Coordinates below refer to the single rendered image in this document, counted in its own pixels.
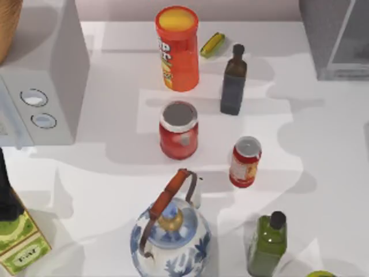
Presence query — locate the green bottle with black cap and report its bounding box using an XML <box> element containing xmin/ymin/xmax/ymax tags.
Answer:
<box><xmin>247</xmin><ymin>211</ymin><xmax>288</xmax><ymax>277</ymax></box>

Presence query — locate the woven wicker basket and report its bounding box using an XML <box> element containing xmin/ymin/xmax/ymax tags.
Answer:
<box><xmin>0</xmin><ymin>0</ymin><xmax>24</xmax><ymax>65</ymax></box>

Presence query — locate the red jar with grey lid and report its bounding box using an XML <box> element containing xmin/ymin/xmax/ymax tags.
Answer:
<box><xmin>159</xmin><ymin>100</ymin><xmax>200</xmax><ymax>160</ymax></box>

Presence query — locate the tall orange snack canister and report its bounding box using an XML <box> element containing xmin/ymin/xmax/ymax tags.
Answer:
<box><xmin>155</xmin><ymin>6</ymin><xmax>200</xmax><ymax>93</ymax></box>

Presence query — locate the red and white can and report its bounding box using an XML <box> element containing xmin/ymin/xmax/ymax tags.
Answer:
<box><xmin>228</xmin><ymin>136</ymin><xmax>262</xmax><ymax>188</ymax></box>

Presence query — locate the green and black carton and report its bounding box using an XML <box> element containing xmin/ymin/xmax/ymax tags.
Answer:
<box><xmin>0</xmin><ymin>147</ymin><xmax>53</xmax><ymax>276</ymax></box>

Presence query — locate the grey cabinet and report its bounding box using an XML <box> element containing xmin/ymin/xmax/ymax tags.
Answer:
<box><xmin>298</xmin><ymin>0</ymin><xmax>369</xmax><ymax>81</ymax></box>

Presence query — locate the microwave knob with blue centre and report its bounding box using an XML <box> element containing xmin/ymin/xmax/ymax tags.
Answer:
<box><xmin>30</xmin><ymin>113</ymin><xmax>58</xmax><ymax>129</ymax></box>

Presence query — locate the dark glass bottle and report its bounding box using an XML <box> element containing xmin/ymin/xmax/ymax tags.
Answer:
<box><xmin>220</xmin><ymin>43</ymin><xmax>248</xmax><ymax>116</ymax></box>

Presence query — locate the yellow-green round object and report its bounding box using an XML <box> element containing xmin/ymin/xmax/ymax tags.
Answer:
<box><xmin>306</xmin><ymin>270</ymin><xmax>337</xmax><ymax>277</ymax></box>

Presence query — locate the pale microwave oven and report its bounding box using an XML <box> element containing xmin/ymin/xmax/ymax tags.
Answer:
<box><xmin>0</xmin><ymin>0</ymin><xmax>91</xmax><ymax>150</ymax></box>

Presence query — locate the blue and white teapot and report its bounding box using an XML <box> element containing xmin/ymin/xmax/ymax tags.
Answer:
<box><xmin>130</xmin><ymin>169</ymin><xmax>212</xmax><ymax>277</ymax></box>

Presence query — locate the microwave knob with white centre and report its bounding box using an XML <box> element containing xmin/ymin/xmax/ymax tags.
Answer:
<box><xmin>20</xmin><ymin>88</ymin><xmax>49</xmax><ymax>107</ymax></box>

